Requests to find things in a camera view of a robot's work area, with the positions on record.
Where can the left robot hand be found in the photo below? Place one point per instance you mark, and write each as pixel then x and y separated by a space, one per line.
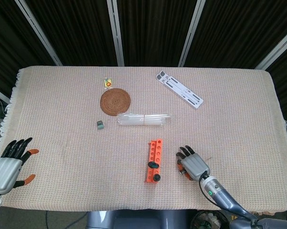
pixel 4 174

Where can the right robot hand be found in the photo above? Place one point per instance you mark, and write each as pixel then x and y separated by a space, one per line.
pixel 194 167

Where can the grey metal precision screwdriver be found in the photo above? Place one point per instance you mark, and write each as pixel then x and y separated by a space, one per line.
pixel 181 171

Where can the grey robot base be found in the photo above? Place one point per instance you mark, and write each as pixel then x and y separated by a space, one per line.
pixel 134 220

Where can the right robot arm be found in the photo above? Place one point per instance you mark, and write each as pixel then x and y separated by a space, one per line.
pixel 219 195

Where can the orange tube rack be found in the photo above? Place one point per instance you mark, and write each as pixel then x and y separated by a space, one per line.
pixel 155 152

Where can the black trash bin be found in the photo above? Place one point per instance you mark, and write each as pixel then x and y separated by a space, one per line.
pixel 205 224

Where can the beige woven tablecloth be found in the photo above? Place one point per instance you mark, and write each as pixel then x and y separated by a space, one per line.
pixel 62 155

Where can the bundle of clear plastic tubes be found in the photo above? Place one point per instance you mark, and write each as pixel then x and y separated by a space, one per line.
pixel 138 120

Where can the round woven brown coaster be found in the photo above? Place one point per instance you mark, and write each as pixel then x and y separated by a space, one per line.
pixel 115 102

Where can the small green pencil sharpener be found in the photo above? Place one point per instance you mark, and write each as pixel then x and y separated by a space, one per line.
pixel 100 125

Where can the small yellow candy packet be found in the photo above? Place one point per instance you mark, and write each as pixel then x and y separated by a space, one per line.
pixel 107 83

